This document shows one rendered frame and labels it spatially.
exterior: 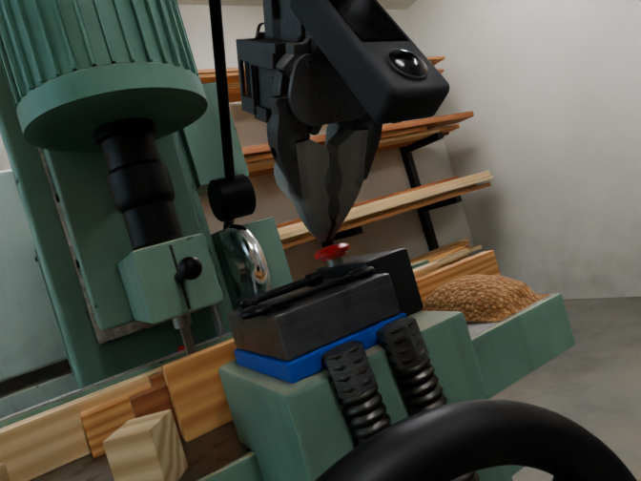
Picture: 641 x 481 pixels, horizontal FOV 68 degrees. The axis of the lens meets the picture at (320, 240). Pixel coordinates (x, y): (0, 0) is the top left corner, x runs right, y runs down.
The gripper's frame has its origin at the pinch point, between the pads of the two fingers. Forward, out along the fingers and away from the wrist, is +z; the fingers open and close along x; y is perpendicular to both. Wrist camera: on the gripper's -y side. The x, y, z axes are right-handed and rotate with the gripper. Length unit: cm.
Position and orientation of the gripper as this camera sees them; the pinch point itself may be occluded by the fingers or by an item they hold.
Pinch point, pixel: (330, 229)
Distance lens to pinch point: 37.6
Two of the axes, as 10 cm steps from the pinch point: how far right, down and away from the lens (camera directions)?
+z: 0.2, 8.9, 4.6
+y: -5.5, -3.7, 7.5
